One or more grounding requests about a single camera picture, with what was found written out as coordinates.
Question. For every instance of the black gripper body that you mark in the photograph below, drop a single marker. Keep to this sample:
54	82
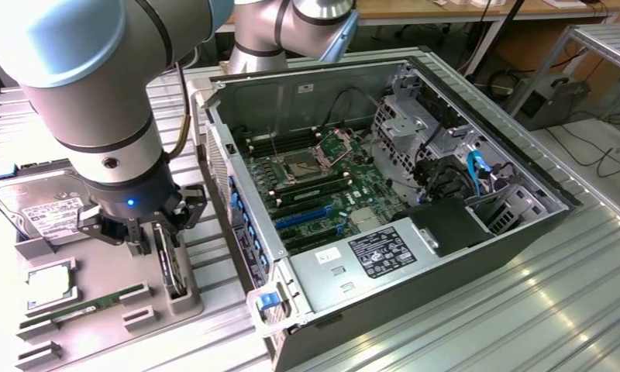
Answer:
133	197

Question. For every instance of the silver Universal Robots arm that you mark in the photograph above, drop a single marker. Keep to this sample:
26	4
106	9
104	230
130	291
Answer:
97	97

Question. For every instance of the grey parts rack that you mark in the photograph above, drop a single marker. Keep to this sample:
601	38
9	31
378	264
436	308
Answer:
97	275

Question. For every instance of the silver hard disk drive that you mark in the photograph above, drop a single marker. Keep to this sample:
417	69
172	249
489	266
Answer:
36	211

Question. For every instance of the silver CPU chip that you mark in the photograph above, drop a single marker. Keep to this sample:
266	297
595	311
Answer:
50	286

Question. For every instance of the blue expansion slot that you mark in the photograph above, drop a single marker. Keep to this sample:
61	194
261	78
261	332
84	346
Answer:
301	218

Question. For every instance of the socket locking lever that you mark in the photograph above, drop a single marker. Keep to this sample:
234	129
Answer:
274	145

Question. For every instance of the installed green RAM stick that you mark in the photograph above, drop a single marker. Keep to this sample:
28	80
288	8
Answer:
309	193

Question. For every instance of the CPU socket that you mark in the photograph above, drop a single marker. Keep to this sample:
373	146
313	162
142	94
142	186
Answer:
298	166

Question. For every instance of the black RAM slots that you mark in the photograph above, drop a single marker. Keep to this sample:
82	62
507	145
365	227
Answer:
281	143

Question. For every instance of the black expansion slot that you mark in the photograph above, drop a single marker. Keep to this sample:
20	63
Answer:
309	236

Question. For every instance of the blue case latch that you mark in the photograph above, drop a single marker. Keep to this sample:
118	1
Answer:
268	302

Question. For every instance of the metal socket cover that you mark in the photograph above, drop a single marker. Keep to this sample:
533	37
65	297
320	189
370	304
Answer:
336	143

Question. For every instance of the green motherboard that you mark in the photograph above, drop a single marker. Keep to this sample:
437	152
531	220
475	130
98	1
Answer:
361	197

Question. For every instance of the grey power supply unit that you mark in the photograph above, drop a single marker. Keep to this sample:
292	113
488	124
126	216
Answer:
361	263

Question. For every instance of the metal disk bay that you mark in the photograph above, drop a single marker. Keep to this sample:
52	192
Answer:
397	143

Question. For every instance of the black plastic shroud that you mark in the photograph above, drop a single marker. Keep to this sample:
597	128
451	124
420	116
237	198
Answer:
447	224

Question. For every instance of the open black PC case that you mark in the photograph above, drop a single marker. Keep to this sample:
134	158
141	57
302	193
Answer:
444	294

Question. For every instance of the wooden desk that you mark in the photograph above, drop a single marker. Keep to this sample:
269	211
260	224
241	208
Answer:
444	9

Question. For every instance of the grey floor appliance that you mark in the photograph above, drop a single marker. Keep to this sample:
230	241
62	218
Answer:
549	100

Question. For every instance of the metal slat table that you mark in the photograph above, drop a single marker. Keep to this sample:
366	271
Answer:
609	46

